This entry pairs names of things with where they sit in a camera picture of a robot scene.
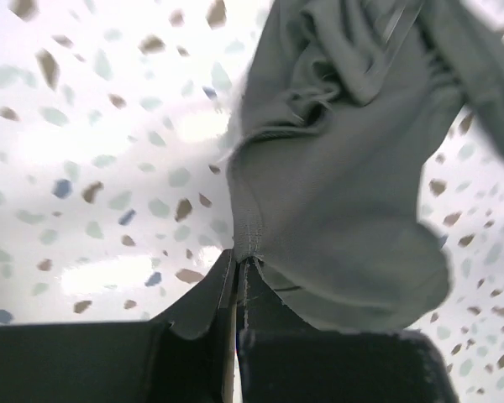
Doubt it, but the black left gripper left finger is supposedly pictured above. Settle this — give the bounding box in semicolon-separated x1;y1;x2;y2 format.
0;250;235;402

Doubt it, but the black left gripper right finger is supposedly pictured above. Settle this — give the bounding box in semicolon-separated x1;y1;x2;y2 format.
237;261;459;403

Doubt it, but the grey t shirt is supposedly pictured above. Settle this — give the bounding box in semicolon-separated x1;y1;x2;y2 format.
226;1;504;332

